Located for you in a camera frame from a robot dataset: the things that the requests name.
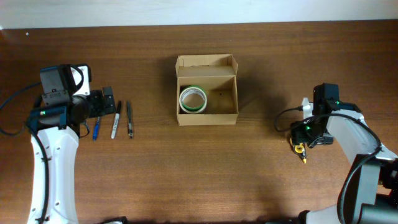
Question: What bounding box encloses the yellow black utility knife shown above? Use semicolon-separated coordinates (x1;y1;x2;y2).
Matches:
290;139;307;164

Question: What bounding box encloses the green tape roll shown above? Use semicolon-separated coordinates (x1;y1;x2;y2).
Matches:
179;85;208;114

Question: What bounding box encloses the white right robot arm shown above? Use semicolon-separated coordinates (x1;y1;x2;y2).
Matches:
290;83;397;223

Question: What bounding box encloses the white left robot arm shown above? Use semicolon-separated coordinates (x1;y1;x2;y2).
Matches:
25;63;116;223

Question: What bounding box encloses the black white Sharpie marker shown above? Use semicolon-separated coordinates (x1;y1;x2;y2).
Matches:
111;101;122;139

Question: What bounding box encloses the blue gel pen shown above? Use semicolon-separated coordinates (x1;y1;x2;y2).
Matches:
93;116;101;141

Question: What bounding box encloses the black clear gel pen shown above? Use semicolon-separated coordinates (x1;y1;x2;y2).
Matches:
126;100;134;139

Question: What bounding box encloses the brown cardboard box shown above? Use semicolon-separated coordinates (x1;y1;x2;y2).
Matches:
175;54;239;126

